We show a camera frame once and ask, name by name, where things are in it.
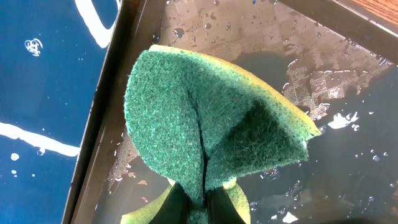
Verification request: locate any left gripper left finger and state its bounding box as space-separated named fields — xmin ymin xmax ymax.
xmin=157 ymin=184 xmax=190 ymax=224

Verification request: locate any green yellow sponge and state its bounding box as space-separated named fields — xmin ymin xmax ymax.
xmin=124 ymin=45 xmax=320 ymax=223

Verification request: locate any black large serving tray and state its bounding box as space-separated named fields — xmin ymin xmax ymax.
xmin=62 ymin=1 xmax=397 ymax=223

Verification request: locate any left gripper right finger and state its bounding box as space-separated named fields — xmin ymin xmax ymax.
xmin=206 ymin=187 xmax=244 ymax=224

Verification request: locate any black small tray with water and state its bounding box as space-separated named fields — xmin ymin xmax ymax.
xmin=1 ymin=0 xmax=122 ymax=223

